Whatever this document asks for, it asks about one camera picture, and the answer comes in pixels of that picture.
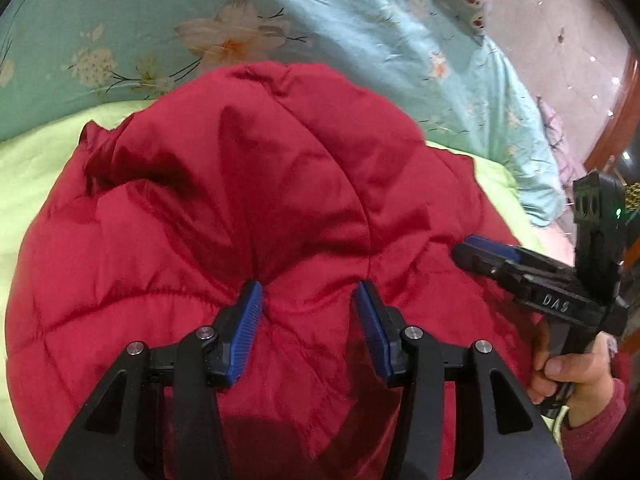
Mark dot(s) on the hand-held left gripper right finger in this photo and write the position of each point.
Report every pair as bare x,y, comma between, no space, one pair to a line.
372,330

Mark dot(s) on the pink plaid cloth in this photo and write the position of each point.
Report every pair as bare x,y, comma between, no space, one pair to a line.
560,160

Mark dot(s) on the pale pink bedsheet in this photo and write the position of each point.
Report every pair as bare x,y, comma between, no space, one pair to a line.
557,240

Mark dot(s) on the person's right forearm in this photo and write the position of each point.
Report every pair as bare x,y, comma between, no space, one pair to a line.
595,445

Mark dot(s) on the red quilted jacket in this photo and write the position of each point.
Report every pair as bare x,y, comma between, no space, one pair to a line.
250,185

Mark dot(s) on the green bedsheet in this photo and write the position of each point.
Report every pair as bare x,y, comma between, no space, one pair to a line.
30,160

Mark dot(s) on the teal floral quilt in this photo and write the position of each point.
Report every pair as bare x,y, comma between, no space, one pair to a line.
150,10

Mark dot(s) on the wooden furniture frame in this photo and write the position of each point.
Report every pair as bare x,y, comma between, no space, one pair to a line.
612,125

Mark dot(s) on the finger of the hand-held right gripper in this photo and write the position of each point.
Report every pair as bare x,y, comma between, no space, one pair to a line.
480,260
500,247

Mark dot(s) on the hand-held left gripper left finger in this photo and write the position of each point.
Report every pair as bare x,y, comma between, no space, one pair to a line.
245,330

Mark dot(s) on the person's right hand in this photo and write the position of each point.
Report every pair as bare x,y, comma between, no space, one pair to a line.
585,375

